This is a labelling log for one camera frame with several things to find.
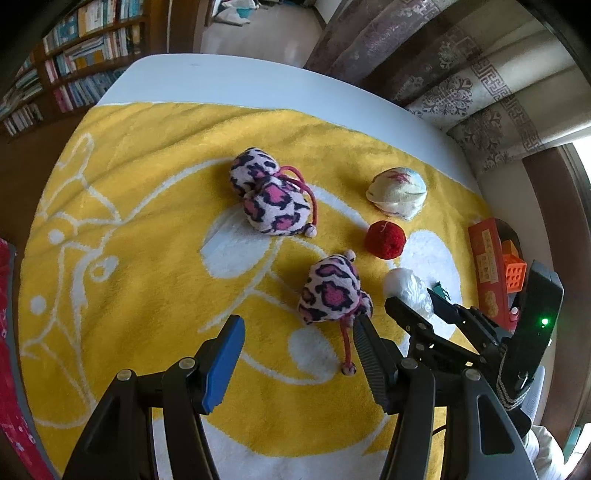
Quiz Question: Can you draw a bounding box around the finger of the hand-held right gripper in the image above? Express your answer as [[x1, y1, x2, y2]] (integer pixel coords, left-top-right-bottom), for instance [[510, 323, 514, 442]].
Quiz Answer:
[[427, 286, 503, 354], [385, 295, 444, 352]]

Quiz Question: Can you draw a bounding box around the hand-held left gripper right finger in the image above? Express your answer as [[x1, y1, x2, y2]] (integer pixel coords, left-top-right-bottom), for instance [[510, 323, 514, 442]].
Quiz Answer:
[[353, 316, 539, 480]]

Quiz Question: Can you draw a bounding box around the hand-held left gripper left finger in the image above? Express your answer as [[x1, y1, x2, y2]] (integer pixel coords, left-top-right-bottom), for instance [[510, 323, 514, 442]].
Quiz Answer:
[[62, 315, 245, 480]]

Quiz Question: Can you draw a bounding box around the white plastic bag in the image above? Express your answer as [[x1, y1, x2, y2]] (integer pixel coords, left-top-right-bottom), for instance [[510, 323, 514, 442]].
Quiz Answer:
[[382, 268, 435, 320]]

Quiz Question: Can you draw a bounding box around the small orange embossed cube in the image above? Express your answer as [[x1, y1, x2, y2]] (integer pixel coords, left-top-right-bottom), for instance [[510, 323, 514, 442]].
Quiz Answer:
[[503, 260, 528, 292]]

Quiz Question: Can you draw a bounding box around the orange cardboard box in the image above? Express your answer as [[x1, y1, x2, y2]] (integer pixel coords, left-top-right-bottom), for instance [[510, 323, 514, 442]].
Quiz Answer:
[[468, 218, 527, 330]]

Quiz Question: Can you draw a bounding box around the leopard print plush mitten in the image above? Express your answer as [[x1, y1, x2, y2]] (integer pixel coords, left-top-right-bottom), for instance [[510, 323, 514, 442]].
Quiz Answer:
[[297, 249, 375, 377], [230, 147, 280, 197], [243, 166, 319, 238]]

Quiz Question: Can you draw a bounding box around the red pompom ball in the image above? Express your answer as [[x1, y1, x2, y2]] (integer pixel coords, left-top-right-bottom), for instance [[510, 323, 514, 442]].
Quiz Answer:
[[364, 220, 407, 259]]

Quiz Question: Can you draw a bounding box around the yellow white patterned towel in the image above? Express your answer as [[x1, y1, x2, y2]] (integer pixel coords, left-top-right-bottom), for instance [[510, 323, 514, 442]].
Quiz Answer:
[[18, 102, 485, 480]]

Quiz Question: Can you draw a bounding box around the cream rolled sock ball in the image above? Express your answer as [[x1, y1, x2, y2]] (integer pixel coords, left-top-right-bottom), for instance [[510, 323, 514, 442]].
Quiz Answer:
[[366, 167, 428, 220]]

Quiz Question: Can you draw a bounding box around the red floral cloth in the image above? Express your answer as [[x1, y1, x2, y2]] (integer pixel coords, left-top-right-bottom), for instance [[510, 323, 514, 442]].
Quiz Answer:
[[0, 239, 56, 480]]

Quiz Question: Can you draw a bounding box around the light patterned curtain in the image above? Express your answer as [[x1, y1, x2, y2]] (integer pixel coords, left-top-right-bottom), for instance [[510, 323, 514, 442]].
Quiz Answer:
[[397, 28, 591, 176]]

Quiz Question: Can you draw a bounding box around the dark brown curtain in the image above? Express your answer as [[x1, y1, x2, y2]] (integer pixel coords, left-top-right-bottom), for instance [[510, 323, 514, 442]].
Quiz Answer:
[[305, 0, 462, 93]]

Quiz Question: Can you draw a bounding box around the pile of white bags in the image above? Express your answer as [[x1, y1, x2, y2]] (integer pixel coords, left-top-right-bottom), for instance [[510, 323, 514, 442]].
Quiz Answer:
[[216, 0, 257, 25]]

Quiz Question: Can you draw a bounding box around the wooden bookshelf with books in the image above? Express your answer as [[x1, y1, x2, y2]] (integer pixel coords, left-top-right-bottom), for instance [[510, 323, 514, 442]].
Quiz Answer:
[[0, 0, 153, 139]]

